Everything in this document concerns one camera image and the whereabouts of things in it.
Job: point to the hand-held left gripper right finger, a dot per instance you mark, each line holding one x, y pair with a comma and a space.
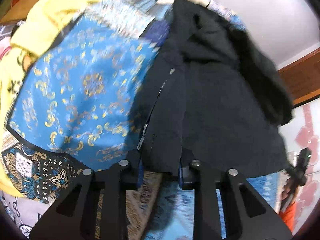
212, 197

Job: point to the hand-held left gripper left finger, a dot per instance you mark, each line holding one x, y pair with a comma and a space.
110, 192

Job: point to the black zip hoodie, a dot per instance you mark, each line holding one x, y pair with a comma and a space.
220, 92

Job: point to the person's right forearm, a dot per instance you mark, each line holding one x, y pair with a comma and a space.
288, 215

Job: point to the grey printed bed sheet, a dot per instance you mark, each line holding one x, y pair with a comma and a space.
22, 212

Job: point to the blue patchwork patterned blanket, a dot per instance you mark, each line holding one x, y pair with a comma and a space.
82, 92

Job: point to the yellow printed sweatshirt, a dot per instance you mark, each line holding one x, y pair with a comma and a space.
50, 17

